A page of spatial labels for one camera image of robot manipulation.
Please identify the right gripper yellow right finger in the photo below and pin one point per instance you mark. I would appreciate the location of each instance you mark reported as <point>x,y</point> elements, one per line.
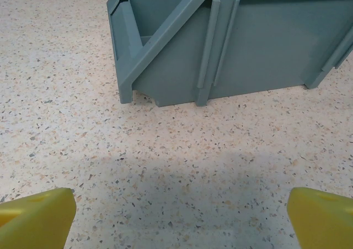
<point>325,221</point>

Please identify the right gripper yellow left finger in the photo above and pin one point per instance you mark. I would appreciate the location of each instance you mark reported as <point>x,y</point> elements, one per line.
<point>36,221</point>

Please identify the grey plastic bin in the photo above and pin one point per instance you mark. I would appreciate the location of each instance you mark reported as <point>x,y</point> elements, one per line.
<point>262,53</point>

